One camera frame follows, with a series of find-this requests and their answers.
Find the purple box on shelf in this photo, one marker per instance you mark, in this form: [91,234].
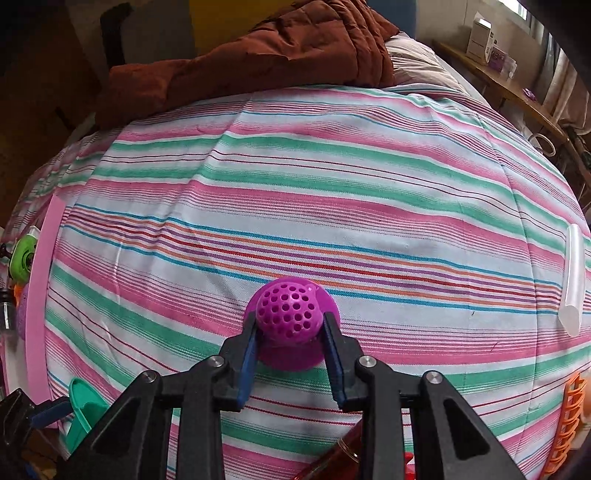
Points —
[502,63]

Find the brown quilted blanket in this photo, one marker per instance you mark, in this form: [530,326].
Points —
[337,54]

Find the white box on shelf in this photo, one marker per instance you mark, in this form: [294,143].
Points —
[481,40]

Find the green white round toy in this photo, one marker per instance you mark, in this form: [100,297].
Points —
[22,256]

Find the red cylindrical bottle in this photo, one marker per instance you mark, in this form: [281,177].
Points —
[341,462]

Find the pink rimmed white tray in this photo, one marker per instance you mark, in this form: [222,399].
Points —
[23,361]

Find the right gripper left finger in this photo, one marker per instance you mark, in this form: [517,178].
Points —
[220,383]

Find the white plastic tube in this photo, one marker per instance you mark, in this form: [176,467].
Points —
[574,282]

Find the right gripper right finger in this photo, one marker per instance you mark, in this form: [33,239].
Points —
[362,383]

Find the wooden side shelf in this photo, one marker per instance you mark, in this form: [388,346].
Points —
[510,90]

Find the beige curtain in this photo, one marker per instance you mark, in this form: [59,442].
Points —
[562,90]

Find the orange ribbed plastic piece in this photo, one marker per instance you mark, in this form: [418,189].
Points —
[569,456]

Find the magenta perforated dome toy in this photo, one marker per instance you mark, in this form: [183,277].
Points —
[289,314]

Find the striped bed sheet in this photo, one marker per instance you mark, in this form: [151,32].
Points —
[437,227]

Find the white pillow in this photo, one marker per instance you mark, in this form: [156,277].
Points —
[417,63]

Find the green plastic stand toy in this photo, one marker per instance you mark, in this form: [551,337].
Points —
[88,406]

